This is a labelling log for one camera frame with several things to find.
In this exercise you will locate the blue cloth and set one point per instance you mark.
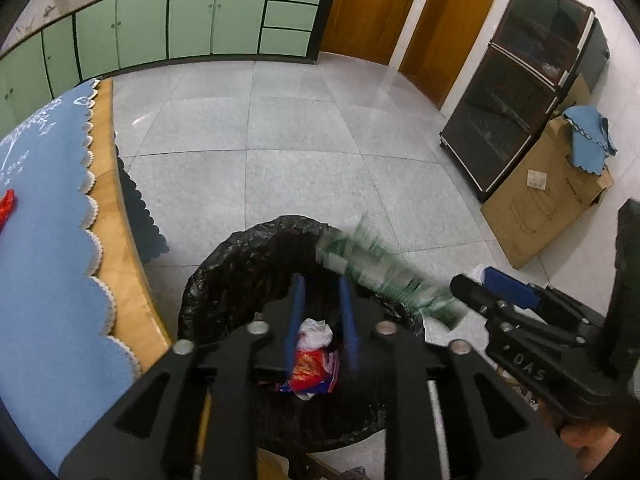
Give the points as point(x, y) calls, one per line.
point(590, 140)

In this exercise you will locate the green wrapper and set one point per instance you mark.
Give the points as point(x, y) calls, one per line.
point(380, 270)

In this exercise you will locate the green lower kitchen cabinets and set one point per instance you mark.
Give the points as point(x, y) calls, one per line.
point(190, 15)

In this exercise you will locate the cardboard box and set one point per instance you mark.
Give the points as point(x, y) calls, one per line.
point(545, 195)

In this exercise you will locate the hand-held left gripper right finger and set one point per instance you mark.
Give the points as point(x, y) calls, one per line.
point(350, 325)

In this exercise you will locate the wooden table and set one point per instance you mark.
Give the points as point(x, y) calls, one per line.
point(120, 270)

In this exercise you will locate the blue printed table mat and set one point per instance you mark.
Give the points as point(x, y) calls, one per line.
point(40, 260)

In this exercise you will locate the person's right hand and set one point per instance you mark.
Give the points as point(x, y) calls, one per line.
point(590, 445)

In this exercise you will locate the red foil packet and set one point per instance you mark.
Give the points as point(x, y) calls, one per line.
point(7, 207)

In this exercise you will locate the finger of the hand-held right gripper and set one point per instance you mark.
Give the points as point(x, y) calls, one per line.
point(480, 300)
point(510, 287)

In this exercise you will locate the black glass cabinet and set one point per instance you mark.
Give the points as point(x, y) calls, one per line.
point(515, 90)

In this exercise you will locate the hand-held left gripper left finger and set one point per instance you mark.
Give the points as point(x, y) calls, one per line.
point(296, 320)

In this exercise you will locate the wooden door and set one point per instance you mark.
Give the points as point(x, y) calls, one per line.
point(450, 25)
point(370, 5)

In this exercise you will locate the blue snack packet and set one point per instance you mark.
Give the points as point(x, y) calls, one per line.
point(307, 367)

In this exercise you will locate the trash bin with black bag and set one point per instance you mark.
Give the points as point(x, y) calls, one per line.
point(240, 270)

